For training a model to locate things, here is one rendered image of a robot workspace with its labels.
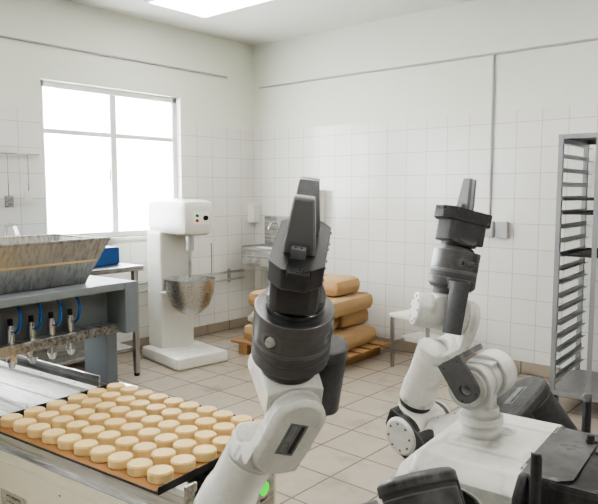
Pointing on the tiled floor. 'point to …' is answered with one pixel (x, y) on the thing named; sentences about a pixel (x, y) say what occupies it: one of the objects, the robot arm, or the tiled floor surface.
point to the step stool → (406, 334)
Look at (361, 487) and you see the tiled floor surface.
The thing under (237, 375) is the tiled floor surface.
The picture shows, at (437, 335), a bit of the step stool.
